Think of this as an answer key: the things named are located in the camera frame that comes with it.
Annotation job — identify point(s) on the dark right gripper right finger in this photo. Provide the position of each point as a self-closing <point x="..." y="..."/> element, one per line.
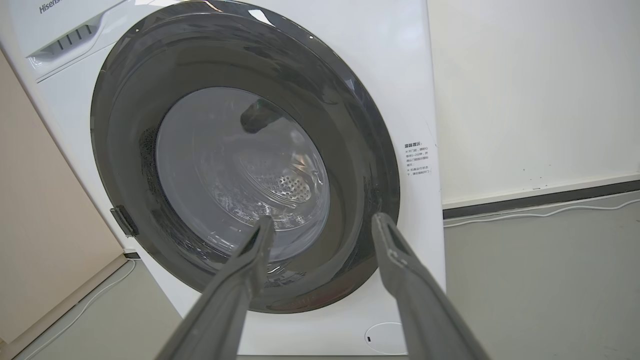
<point x="425" y="310"/>

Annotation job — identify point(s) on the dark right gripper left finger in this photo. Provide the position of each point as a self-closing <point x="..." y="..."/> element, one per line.
<point x="225" y="310"/>

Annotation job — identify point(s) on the round white filter cover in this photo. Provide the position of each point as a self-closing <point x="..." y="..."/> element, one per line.
<point x="387" y="336"/>

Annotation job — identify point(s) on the round black glass washer door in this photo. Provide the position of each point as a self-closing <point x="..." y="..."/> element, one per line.
<point x="130" y="125"/>

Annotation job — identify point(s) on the printed text warning sticker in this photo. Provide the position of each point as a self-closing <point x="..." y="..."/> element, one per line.
<point x="418" y="159"/>

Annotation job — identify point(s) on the steel washer drum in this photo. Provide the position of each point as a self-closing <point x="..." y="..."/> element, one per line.
<point x="280" y="185"/>

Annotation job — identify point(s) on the white detergent drawer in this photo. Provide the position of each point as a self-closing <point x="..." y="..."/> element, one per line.
<point x="70" y="37"/>

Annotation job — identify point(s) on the white front-load washing machine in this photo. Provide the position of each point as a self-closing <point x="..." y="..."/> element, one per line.
<point x="405" y="75"/>

